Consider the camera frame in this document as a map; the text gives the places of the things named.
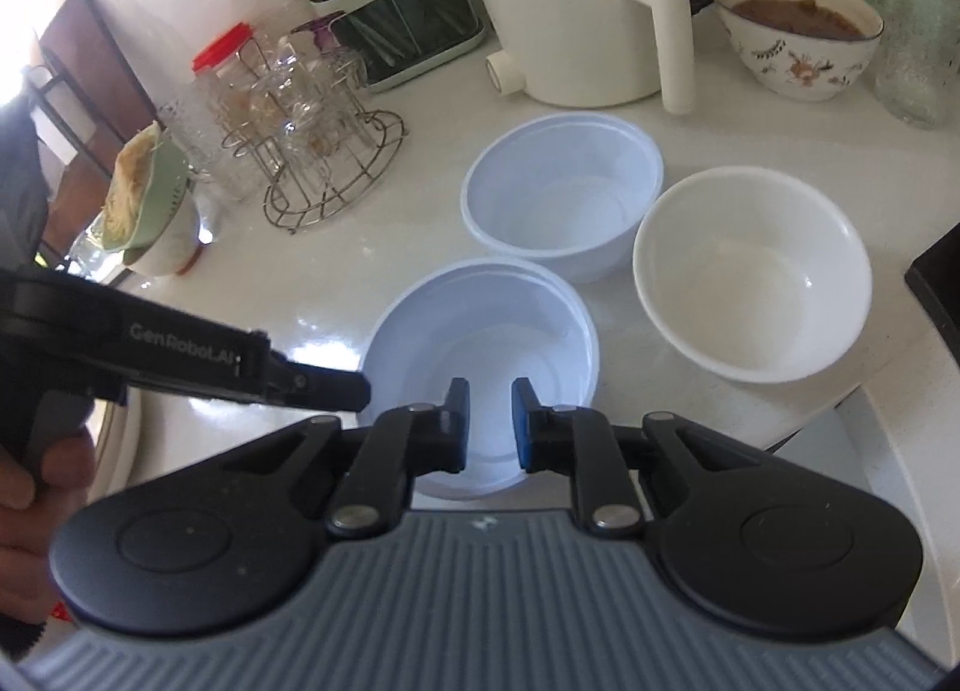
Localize cluster of clear glass cups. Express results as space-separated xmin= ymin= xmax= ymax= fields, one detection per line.
xmin=217 ymin=34 xmax=372 ymax=174

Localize pink flower white plate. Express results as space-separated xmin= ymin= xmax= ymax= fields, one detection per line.
xmin=90 ymin=394 xmax=134 ymax=493

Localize plain white ceramic bowl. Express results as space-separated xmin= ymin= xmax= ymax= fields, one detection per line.
xmin=632 ymin=166 xmax=875 ymax=384

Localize white electric cooking pot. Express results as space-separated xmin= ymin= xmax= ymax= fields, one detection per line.
xmin=444 ymin=0 xmax=695 ymax=116

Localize clear textured glass vase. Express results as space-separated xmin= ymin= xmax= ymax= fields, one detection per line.
xmin=874 ymin=0 xmax=960 ymax=131

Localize white bowl red foot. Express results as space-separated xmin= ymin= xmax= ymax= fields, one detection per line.
xmin=124 ymin=199 xmax=203 ymax=278

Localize green chopstick holder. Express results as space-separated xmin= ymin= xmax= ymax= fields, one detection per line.
xmin=311 ymin=0 xmax=487 ymax=94

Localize clear jar red lid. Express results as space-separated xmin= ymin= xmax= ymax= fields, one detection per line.
xmin=157 ymin=22 xmax=260 ymax=206

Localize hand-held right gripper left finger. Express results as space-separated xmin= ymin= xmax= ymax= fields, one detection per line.
xmin=225 ymin=377 xmax=470 ymax=533

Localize upturned drinking glass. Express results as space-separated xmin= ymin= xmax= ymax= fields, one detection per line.
xmin=64 ymin=229 xmax=110 ymax=279

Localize person's left hand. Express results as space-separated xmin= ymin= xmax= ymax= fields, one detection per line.
xmin=0 ymin=433 xmax=98 ymax=617

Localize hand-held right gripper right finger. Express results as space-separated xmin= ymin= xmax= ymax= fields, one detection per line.
xmin=511 ymin=377 xmax=760 ymax=537

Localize dried noodles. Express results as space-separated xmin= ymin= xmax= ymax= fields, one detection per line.
xmin=101 ymin=121 xmax=162 ymax=246

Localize green colander bowl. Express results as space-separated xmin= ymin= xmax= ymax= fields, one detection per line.
xmin=97 ymin=121 xmax=194 ymax=264

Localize floral bowl brown contents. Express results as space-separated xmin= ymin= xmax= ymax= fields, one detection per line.
xmin=712 ymin=0 xmax=886 ymax=103

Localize pale blue plastic bowl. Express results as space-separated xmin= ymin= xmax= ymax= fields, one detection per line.
xmin=461 ymin=110 xmax=665 ymax=285
xmin=360 ymin=257 xmax=601 ymax=504

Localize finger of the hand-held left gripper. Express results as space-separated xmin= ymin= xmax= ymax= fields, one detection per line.
xmin=257 ymin=352 xmax=374 ymax=414

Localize wire glass rack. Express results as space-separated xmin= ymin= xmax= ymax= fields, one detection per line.
xmin=225 ymin=109 xmax=410 ymax=236

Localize black cooktop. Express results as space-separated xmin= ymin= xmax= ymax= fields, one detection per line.
xmin=904 ymin=220 xmax=960 ymax=336

